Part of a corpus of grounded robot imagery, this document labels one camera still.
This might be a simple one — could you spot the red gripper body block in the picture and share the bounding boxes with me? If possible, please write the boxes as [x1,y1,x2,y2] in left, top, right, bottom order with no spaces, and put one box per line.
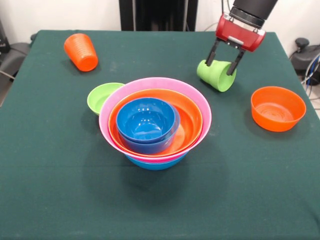
[215,13,267,53]

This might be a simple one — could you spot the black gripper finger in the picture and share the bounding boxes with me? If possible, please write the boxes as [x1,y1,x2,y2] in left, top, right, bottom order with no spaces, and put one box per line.
[205,39,221,67]
[226,48,246,77]

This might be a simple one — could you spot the green cup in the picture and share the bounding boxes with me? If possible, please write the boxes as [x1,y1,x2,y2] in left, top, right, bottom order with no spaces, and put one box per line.
[196,59,237,93]

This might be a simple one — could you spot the small dark blue bowl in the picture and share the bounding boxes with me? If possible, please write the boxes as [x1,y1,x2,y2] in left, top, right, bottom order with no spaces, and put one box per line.
[116,97,176,144]

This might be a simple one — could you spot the small light blue bowl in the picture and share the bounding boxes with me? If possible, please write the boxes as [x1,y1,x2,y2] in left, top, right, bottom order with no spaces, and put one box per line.
[117,107,181,155]

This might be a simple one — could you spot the orange cup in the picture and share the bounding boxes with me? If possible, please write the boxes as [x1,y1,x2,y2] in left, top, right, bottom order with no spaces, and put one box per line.
[63,33,99,73]

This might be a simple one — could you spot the large pink bowl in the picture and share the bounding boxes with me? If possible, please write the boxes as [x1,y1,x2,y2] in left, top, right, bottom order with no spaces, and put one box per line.
[98,77,213,164]

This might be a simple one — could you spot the large orange bowl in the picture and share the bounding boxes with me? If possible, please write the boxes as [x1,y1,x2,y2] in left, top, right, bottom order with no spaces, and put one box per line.
[107,88,203,156]

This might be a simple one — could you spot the grey wheeled base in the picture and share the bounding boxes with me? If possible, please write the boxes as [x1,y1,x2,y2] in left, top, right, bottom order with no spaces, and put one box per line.
[289,37,320,77]
[0,42,32,76]

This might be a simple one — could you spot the small orange bowl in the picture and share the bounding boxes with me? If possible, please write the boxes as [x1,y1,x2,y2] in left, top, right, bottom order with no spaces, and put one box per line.
[250,86,307,133]

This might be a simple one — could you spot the small green bowl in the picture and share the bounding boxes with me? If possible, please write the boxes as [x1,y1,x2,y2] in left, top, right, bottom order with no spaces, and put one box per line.
[87,82,125,116]

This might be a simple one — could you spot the large blue bowl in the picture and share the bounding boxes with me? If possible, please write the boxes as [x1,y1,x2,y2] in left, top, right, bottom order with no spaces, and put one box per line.
[124,150,190,171]

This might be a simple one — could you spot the dark green tablecloth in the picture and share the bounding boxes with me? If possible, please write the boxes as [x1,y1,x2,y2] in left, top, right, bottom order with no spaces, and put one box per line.
[0,29,320,240]

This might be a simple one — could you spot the black equipment box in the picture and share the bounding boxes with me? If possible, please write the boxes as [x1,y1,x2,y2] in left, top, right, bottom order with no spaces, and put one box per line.
[0,18,11,55]

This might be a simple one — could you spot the wall cables with plug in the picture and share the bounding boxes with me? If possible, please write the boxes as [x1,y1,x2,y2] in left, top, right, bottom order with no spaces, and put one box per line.
[204,0,233,32]

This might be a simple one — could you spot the tangled cable bundle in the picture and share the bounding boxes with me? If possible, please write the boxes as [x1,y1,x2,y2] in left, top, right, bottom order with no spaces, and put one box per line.
[300,55,320,101]

